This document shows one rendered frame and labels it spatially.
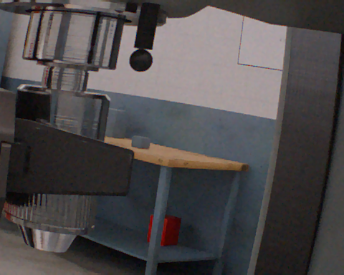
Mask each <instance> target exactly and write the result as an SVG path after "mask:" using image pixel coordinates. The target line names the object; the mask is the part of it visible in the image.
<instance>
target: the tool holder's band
mask: <svg viewBox="0 0 344 275"><path fill-rule="evenodd" d="M16 106H21V107H26V108H29V109H33V110H34V109H37V110H44V111H48V112H56V113H58V112H60V113H64V114H70V115H79V116H84V117H108V113H109V108H110V98H109V97H108V96H107V95H103V94H99V93H95V92H93V93H91V92H77V91H68V90H59V89H52V88H47V87H43V86H41V87H40V86H36V85H20V86H19V87H18V89H17V91H16Z"/></svg>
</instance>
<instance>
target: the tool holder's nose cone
mask: <svg viewBox="0 0 344 275"><path fill-rule="evenodd" d="M17 225H18V227H19V230H20V233H21V235H22V238H23V240H24V242H25V244H26V245H28V246H31V247H33V248H35V249H41V250H43V251H53V252H65V251H66V250H67V249H68V248H69V246H70V244H71V243H72V242H73V241H74V238H75V237H76V236H77V235H70V234H58V233H51V232H46V231H42V230H37V229H33V228H27V227H25V226H23V225H20V224H17Z"/></svg>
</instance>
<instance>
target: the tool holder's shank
mask: <svg viewBox="0 0 344 275"><path fill-rule="evenodd" d="M36 65H42V66H45V68H44V71H43V77H42V83H41V85H42V86H43V87H47V88H52V89H59V90H68V91H77V92H85V91H87V84H88V80H89V75H90V73H89V71H91V72H99V69H100V68H96V67H85V66H81V65H72V64H61V63H56V62H54V63H52V62H40V61H37V63H36Z"/></svg>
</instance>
